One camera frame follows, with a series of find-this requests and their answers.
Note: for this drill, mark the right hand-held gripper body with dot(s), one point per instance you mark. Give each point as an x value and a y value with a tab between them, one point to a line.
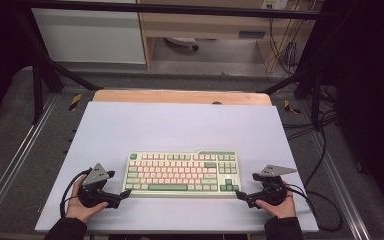
273	193

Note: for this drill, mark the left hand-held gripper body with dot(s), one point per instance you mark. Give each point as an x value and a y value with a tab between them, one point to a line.
91	196

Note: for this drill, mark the green and cream keyboard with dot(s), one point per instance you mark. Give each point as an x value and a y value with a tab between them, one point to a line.
180	173

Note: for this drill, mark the person's left hand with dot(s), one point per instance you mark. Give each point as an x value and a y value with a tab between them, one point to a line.
75	206

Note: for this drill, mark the person's right hand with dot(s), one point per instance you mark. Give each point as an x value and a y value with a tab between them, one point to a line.
285	210

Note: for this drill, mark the yellow and black tape strip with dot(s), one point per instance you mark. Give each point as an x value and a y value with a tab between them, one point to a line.
75	102
291	108

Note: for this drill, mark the light wooden table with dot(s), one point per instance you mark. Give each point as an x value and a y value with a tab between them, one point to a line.
180	97

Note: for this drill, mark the black metal stand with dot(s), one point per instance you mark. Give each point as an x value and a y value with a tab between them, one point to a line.
38	86
313	86

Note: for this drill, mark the white cabinet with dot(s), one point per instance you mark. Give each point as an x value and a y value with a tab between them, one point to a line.
90	36

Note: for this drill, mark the office chair base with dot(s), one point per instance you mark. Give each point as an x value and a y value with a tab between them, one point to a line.
181	41

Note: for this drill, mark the wooden desk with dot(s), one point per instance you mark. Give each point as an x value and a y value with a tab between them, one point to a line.
206	23

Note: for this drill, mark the white power socket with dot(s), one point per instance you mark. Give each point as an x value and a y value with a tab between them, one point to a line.
275	4

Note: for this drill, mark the aluminium rail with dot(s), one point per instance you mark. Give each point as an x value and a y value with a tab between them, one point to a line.
16	160
338	180

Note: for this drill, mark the black metal frame bar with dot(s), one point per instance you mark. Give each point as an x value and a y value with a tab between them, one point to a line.
180	9

